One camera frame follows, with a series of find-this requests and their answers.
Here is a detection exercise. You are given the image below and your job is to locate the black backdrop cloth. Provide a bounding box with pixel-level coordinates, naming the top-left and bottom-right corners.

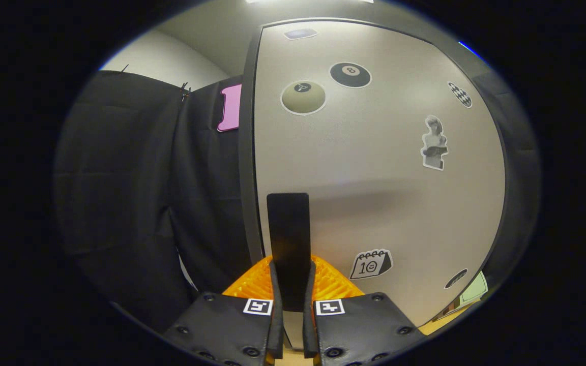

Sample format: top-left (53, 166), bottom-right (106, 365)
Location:
top-left (54, 70), bottom-right (253, 333)

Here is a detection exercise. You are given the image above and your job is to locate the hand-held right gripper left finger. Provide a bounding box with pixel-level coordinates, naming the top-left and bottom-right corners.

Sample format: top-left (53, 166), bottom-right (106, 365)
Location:
top-left (163, 256), bottom-right (284, 366)

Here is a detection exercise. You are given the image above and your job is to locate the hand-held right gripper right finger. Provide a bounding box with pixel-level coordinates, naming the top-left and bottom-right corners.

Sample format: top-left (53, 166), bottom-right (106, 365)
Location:
top-left (302, 256), bottom-right (428, 366)

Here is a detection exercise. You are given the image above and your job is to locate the black door handle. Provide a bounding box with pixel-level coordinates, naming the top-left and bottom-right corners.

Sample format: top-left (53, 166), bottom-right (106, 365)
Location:
top-left (266, 193), bottom-right (311, 312)

